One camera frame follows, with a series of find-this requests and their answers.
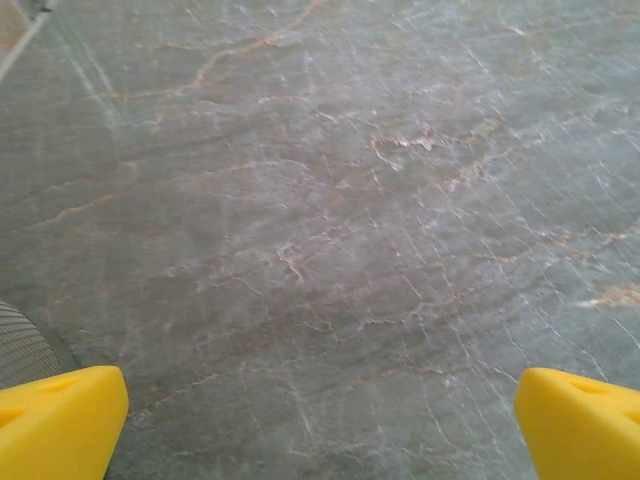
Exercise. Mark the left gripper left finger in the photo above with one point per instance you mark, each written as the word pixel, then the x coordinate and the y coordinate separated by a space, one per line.
pixel 55 430

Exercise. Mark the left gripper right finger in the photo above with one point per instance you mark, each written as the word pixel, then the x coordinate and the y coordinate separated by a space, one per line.
pixel 585 435

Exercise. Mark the translucent grey plastic bin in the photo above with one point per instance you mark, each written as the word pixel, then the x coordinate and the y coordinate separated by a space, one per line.
pixel 25 345

